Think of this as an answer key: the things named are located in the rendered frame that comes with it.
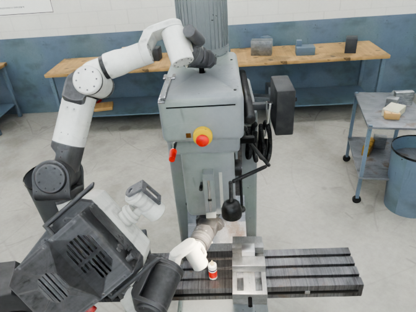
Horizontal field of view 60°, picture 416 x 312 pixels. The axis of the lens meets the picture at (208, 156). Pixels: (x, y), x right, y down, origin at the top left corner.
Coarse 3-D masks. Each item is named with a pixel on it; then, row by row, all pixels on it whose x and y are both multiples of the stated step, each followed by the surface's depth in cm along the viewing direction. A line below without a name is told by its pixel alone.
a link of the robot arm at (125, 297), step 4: (128, 288) 122; (124, 292) 121; (128, 292) 118; (120, 296) 123; (124, 296) 121; (128, 296) 117; (120, 300) 123; (124, 300) 120; (128, 300) 117; (124, 304) 120; (128, 304) 118; (132, 304) 115; (124, 308) 121; (128, 308) 119; (132, 308) 117
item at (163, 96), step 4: (164, 76) 120; (172, 76) 120; (168, 80) 116; (164, 84) 113; (168, 84) 113; (164, 88) 110; (168, 88) 111; (164, 92) 107; (160, 96) 105; (164, 96) 105; (160, 100) 102; (164, 100) 102
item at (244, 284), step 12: (240, 240) 181; (252, 240) 180; (240, 252) 173; (240, 276) 161; (252, 276) 161; (264, 276) 161; (240, 288) 156; (252, 288) 155; (264, 288) 155; (240, 300) 156; (252, 300) 155; (264, 300) 155
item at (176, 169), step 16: (256, 112) 173; (256, 128) 177; (240, 144) 181; (176, 160) 187; (176, 176) 192; (256, 176) 192; (176, 192) 198; (256, 192) 198; (176, 208) 204; (256, 208) 204; (256, 224) 211
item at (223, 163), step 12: (192, 156) 131; (204, 156) 131; (216, 156) 131; (228, 156) 131; (192, 168) 134; (204, 168) 134; (216, 168) 134; (228, 168) 134; (192, 180) 137; (216, 180) 137; (228, 180) 137; (192, 192) 140; (216, 192) 140; (228, 192) 140; (192, 204) 143; (204, 204) 143; (216, 204) 143
